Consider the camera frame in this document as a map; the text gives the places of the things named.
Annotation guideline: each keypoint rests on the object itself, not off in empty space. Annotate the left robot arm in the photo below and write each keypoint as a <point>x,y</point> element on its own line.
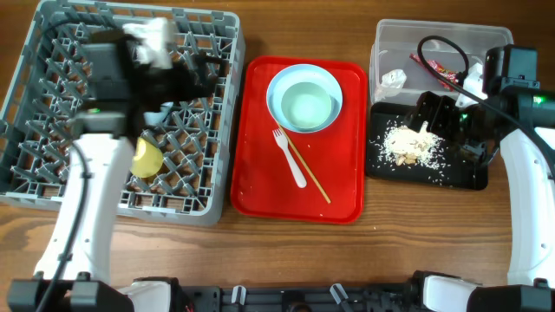
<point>73,273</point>

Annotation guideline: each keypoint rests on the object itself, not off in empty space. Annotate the red plastic tray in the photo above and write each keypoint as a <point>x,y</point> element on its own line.
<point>262,183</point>

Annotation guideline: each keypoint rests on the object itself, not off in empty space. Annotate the red snack wrapper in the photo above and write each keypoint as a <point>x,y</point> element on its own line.
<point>447,74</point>

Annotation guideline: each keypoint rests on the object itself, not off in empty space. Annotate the white plastic fork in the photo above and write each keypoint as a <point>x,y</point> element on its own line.
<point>283,144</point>

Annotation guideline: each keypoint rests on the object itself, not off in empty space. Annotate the wooden chopstick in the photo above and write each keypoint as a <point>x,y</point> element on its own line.
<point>306,167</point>

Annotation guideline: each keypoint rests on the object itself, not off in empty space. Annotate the black plastic tray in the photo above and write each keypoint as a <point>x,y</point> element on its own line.
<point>461,173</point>

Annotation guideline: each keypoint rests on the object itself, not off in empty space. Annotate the yellow cup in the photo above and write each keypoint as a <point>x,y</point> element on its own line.
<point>147,161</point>

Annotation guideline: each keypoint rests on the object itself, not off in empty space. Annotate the white napkin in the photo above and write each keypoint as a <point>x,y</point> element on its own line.
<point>391,84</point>

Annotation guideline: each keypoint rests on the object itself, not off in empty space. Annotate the grey dishwasher rack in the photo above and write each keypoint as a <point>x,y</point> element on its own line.
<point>52,79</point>

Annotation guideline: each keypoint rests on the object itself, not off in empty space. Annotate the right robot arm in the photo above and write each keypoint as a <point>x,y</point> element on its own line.
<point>519,117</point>

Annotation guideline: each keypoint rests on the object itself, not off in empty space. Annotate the light green bowl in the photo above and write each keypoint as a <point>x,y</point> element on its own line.
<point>306,106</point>

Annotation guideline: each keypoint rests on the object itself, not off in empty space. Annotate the rice and food scraps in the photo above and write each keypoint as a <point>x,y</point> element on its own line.
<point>401,154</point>

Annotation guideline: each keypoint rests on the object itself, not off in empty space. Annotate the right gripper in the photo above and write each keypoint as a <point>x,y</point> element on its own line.
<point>442,105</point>

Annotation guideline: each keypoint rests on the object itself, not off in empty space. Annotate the clear plastic bin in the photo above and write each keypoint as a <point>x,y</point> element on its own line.
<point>396,40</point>

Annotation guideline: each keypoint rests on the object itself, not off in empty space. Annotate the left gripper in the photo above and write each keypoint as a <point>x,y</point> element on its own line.
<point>197,89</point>

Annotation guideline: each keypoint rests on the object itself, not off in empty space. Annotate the large light blue plate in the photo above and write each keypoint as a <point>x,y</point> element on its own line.
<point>303,73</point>

